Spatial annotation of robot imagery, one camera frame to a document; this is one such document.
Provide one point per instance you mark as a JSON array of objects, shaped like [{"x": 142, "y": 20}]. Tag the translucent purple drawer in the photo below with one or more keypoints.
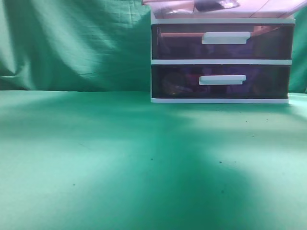
[
  {"x": 222, "y": 41},
  {"x": 247, "y": 9},
  {"x": 220, "y": 81}
]

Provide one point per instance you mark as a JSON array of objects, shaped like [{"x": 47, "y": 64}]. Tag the water bottle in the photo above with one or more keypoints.
[{"x": 164, "y": 7}]

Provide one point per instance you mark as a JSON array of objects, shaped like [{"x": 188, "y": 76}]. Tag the green backdrop cloth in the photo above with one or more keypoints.
[{"x": 74, "y": 45}]

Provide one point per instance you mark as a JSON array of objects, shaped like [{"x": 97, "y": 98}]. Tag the green table cloth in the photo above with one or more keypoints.
[{"x": 116, "y": 161}]

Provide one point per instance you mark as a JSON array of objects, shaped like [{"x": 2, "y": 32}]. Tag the white plastic drawer cabinet frame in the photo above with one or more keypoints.
[{"x": 220, "y": 61}]

